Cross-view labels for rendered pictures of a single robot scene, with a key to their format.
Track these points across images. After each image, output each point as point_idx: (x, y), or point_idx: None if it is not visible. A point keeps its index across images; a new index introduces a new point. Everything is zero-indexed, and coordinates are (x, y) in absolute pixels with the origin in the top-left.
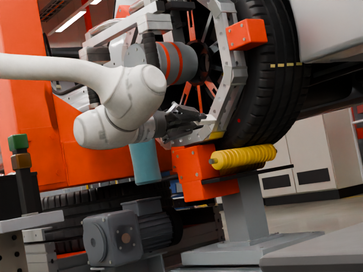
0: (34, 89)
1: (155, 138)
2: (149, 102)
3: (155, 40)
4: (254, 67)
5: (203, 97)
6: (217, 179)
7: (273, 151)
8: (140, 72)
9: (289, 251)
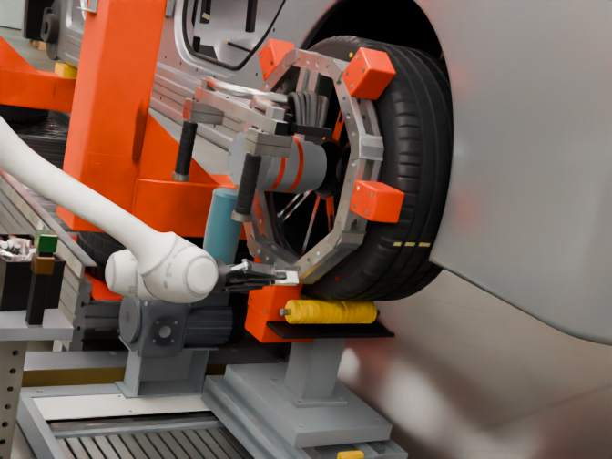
0: (125, 105)
1: (245, 230)
2: (185, 300)
3: (259, 167)
4: (374, 235)
5: (319, 213)
6: (280, 335)
7: (371, 316)
8: (186, 266)
9: None
